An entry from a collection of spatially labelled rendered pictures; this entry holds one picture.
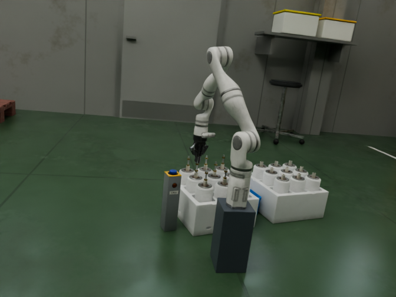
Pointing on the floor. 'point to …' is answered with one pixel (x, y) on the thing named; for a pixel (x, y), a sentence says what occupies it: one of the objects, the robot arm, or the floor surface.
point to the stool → (282, 112)
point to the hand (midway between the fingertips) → (197, 159)
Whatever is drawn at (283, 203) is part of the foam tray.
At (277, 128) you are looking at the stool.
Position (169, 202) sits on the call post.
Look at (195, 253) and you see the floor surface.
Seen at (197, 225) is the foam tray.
